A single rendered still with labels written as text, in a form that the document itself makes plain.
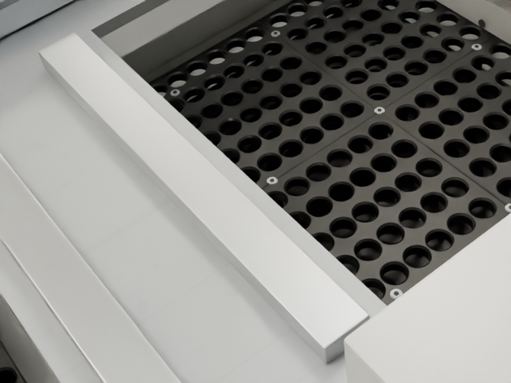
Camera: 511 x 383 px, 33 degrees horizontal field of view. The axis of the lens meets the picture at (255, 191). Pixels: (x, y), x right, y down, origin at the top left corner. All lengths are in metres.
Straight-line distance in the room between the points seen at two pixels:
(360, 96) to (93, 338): 0.22
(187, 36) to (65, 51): 0.18
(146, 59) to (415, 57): 0.20
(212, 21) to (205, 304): 0.32
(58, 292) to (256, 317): 0.08
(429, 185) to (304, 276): 0.12
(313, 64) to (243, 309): 0.20
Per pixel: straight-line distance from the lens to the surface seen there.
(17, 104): 0.45
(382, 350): 0.28
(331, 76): 0.49
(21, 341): 0.49
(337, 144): 0.45
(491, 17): 0.55
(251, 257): 0.34
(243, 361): 0.33
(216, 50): 0.52
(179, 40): 0.62
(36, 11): 0.50
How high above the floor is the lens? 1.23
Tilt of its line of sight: 49 degrees down
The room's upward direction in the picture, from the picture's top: 11 degrees counter-clockwise
